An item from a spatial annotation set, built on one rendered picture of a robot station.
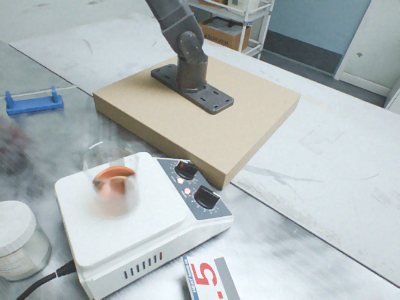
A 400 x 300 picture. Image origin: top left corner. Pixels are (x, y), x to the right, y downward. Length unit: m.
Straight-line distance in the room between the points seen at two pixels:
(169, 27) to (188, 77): 0.10
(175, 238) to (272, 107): 0.37
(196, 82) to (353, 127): 0.38
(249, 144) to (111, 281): 0.30
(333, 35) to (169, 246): 2.97
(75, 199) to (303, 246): 0.31
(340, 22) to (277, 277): 2.88
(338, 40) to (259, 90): 2.55
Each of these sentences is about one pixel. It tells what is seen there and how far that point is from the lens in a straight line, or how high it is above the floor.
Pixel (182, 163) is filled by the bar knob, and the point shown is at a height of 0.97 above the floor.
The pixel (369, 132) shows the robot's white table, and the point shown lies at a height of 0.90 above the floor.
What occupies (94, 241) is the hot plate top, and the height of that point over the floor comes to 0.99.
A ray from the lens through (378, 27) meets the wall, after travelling 3.09.
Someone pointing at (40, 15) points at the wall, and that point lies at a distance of 1.90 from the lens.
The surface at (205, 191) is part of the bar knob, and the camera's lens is 0.35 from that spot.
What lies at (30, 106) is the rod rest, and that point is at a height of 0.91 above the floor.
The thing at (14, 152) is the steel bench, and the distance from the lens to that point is 0.55.
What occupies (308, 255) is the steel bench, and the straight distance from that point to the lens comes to 0.42.
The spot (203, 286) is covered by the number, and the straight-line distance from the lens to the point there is 0.34.
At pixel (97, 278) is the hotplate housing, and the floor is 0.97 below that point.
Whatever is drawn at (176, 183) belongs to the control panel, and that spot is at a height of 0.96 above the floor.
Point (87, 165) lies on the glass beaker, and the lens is 0.28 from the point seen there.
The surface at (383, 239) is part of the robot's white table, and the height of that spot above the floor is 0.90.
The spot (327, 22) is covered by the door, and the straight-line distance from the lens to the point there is 3.14.
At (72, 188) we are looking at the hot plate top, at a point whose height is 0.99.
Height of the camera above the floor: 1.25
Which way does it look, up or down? 43 degrees down
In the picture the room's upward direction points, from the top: 8 degrees clockwise
